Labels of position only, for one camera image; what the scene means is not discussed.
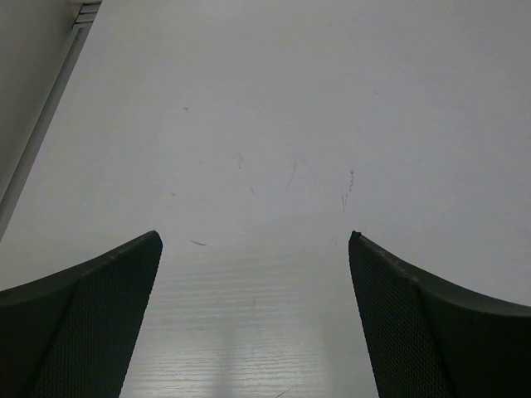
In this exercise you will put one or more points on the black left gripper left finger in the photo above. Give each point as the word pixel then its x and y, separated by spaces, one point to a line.
pixel 73 333

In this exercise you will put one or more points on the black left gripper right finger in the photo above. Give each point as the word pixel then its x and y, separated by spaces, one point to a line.
pixel 428 337

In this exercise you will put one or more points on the aluminium table edge rail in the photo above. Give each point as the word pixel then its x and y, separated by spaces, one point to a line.
pixel 40 44

